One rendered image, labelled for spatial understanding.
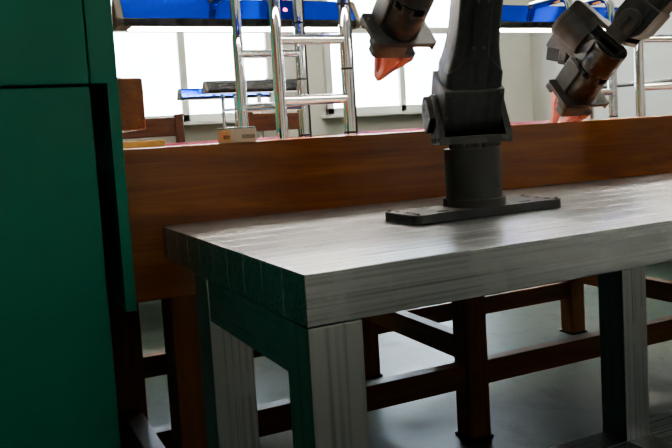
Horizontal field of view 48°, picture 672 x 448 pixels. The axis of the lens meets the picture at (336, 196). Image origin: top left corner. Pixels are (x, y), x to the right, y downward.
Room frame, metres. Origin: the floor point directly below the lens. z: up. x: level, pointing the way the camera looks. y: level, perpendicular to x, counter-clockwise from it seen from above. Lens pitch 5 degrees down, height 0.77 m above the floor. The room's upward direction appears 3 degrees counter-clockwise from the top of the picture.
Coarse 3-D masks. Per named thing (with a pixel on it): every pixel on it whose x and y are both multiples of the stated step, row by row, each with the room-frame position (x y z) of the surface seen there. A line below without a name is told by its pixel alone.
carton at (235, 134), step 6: (252, 126) 1.00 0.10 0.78; (222, 132) 1.02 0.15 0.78; (228, 132) 1.00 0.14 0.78; (234, 132) 0.99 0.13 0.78; (240, 132) 0.99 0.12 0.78; (246, 132) 1.00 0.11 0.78; (252, 132) 1.00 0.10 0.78; (222, 138) 1.02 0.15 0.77; (228, 138) 1.00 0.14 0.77; (234, 138) 0.99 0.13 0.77; (240, 138) 0.99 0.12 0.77; (246, 138) 1.00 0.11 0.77; (252, 138) 1.00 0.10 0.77
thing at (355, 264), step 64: (512, 192) 1.08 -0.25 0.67; (576, 192) 1.03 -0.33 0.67; (640, 192) 0.97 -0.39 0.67; (192, 256) 0.80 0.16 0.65; (256, 256) 0.63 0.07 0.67; (320, 256) 0.61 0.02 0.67; (384, 256) 0.59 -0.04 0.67; (448, 256) 0.59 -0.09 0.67; (512, 256) 0.62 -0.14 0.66; (576, 256) 0.65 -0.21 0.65; (640, 256) 0.69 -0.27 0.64; (320, 320) 0.54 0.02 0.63
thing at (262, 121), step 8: (248, 112) 3.81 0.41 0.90; (296, 112) 4.07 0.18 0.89; (248, 120) 3.81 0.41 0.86; (256, 120) 3.86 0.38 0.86; (264, 120) 3.90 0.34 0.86; (272, 120) 3.94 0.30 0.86; (288, 120) 4.02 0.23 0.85; (296, 120) 4.06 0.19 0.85; (256, 128) 3.86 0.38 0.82; (264, 128) 3.90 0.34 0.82; (272, 128) 3.94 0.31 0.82; (288, 128) 4.02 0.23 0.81; (296, 128) 4.06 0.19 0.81
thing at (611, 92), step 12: (540, 0) 2.23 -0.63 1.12; (552, 0) 2.18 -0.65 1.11; (564, 0) 2.14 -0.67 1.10; (588, 0) 2.26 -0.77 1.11; (600, 0) 2.22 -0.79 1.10; (612, 0) 2.20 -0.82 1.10; (612, 12) 2.19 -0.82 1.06; (612, 84) 2.19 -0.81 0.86; (612, 96) 2.19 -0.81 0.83; (612, 108) 2.19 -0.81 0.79
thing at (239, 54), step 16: (208, 0) 1.85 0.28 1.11; (240, 16) 1.72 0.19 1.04; (240, 32) 1.72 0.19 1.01; (304, 32) 1.79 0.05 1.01; (240, 48) 1.72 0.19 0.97; (304, 48) 1.79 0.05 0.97; (240, 64) 1.72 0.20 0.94; (304, 64) 1.78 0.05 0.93; (240, 80) 1.72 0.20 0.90; (304, 80) 1.78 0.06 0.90; (240, 96) 1.72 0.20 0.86; (240, 112) 1.72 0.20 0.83; (304, 112) 1.78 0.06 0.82; (304, 128) 1.78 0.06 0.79
